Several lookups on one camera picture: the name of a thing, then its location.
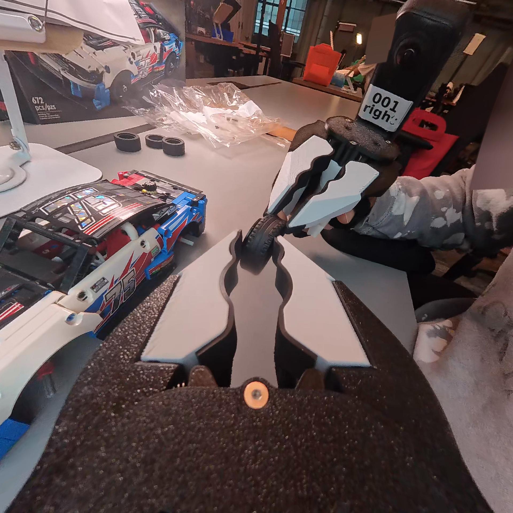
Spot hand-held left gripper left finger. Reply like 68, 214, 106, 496
140, 230, 243, 366

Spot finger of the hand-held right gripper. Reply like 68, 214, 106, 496
266, 135, 335, 215
288, 160, 380, 231

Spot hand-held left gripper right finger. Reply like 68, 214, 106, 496
274, 236, 372, 370

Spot black toy car tire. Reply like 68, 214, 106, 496
244, 215, 286, 275

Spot person's right forearm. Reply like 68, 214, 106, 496
353, 164, 513, 257

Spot person's right hand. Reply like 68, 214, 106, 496
327, 208, 361, 232

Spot orange plastic bin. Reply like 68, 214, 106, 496
302, 44, 342, 87

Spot red plastic carrier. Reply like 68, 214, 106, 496
397, 109, 459, 180

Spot clear plastic bags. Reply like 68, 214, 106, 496
126, 83, 295, 148

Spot toy brick race car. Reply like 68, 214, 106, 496
0, 169, 208, 457

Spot window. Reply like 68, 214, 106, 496
256, 0, 309, 33

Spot person's grey patterned sweatshirt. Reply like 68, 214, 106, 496
413, 277, 513, 513

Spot black rimless toy tire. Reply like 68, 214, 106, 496
114, 132, 142, 153

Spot toy car box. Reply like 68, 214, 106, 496
0, 0, 187, 123

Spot white book stand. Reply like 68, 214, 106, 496
0, 0, 103, 218

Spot open instruction booklet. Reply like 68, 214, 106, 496
0, 0, 146, 45

